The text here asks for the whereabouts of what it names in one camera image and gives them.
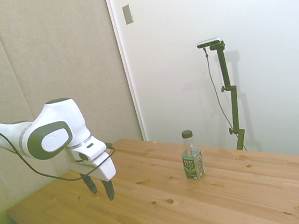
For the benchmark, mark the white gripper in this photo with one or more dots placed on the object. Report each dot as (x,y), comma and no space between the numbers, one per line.
(102,168)

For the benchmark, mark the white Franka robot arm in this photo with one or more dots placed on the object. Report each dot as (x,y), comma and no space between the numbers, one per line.
(56,120)

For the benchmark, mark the Pure Leaf tea bottle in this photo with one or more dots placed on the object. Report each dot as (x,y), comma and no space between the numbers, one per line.
(192,159)

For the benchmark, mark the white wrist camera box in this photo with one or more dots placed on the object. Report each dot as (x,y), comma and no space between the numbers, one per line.
(89,151)

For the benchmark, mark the white door frame strip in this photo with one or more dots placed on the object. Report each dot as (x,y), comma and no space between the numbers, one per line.
(125,63)

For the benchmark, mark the black camera stand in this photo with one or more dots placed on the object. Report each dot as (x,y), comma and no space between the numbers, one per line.
(232,100)

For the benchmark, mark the grey wall plate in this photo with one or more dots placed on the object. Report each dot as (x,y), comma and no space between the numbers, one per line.
(127,14)

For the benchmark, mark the silver exterior camera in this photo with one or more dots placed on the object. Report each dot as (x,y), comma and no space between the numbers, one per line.
(209,42)

